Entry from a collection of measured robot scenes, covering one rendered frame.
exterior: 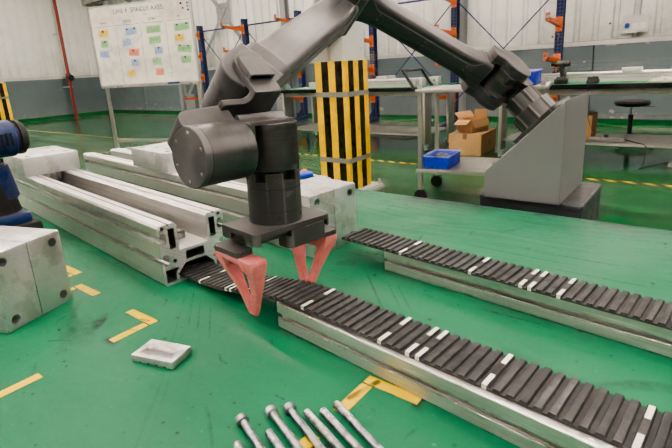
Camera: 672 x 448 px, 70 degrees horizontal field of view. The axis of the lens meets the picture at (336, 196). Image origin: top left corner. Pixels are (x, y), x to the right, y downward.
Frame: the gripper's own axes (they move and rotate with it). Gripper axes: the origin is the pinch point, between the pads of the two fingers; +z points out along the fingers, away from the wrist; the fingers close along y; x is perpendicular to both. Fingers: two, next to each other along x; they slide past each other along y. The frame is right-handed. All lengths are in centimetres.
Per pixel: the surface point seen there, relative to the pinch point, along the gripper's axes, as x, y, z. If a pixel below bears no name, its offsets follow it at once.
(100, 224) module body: -38.5, 5.6, -2.4
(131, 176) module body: -70, -13, -3
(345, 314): 9.4, -0.6, -0.6
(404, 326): 15.3, -2.5, -0.6
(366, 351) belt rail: 14.0, 1.5, 0.7
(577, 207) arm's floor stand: 11, -62, 2
